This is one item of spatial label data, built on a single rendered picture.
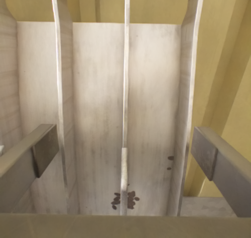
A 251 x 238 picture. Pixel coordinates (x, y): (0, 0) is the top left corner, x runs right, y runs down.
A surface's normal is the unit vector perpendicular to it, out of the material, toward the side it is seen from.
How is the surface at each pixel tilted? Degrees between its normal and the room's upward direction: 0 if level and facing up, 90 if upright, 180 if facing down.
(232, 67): 90
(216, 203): 90
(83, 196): 80
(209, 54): 90
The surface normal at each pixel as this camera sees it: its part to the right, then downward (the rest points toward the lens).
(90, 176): 0.00, 0.31
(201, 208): -0.01, 0.51
